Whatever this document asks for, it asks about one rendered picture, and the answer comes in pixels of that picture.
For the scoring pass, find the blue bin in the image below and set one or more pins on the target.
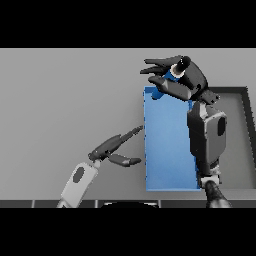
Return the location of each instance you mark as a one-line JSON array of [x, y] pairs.
[[166, 146]]

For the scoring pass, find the robot's dark right hand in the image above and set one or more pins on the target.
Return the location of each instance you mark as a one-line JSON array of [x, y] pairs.
[[188, 80]]

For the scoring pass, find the robot's light grey right arm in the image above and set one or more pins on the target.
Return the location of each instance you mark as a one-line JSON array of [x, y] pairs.
[[206, 140]]

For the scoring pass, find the blue pipe with dark end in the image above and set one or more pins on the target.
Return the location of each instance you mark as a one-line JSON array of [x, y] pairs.
[[171, 76]]

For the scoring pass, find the dark grey bin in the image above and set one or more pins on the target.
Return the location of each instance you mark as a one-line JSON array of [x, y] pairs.
[[238, 140]]

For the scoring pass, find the robot's light grey left arm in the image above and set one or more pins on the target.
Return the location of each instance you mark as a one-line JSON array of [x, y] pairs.
[[77, 183]]

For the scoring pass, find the robot's dark left hand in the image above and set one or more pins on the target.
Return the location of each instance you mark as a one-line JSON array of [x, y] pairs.
[[108, 146]]

